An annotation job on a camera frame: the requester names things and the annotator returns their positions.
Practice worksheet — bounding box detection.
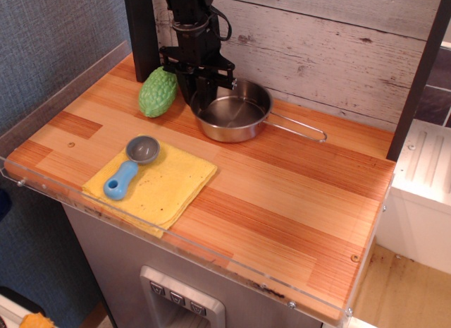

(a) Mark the dark right vertical post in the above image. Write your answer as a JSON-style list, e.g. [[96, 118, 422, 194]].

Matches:
[[386, 0, 450, 162]]

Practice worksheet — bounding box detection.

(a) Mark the orange object bottom left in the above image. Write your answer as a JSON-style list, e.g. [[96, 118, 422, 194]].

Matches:
[[19, 312, 55, 328]]

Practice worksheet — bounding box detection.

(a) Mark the dark left vertical post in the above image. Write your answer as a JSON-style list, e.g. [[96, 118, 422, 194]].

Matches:
[[125, 0, 161, 83]]

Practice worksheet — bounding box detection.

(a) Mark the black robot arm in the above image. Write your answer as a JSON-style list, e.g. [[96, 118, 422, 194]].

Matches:
[[160, 0, 237, 109]]

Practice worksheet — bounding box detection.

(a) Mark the stainless steel pot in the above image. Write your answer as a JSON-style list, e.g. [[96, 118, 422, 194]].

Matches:
[[190, 79, 327, 143]]

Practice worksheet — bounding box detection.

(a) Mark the green bumpy toy gourd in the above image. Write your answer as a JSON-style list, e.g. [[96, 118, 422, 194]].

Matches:
[[138, 66, 178, 118]]

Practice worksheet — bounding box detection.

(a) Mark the clear acrylic guard rail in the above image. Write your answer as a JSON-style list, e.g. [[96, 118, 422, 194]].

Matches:
[[0, 156, 395, 323]]

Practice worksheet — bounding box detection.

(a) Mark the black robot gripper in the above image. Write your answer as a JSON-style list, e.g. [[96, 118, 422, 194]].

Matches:
[[160, 10, 235, 113]]

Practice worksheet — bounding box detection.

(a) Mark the silver toy fridge cabinet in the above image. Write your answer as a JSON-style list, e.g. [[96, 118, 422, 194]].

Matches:
[[64, 206, 322, 327]]

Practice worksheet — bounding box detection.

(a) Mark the dark vertical post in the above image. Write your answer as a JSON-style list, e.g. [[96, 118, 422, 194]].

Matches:
[[125, 0, 161, 83], [386, 0, 450, 162]]

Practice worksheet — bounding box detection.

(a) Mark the yellow folded cloth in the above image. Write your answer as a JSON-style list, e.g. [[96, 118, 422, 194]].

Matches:
[[82, 141, 217, 238]]

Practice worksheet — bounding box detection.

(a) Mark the blue grey toy scoop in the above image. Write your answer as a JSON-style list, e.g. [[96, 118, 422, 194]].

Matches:
[[103, 135, 160, 200]]

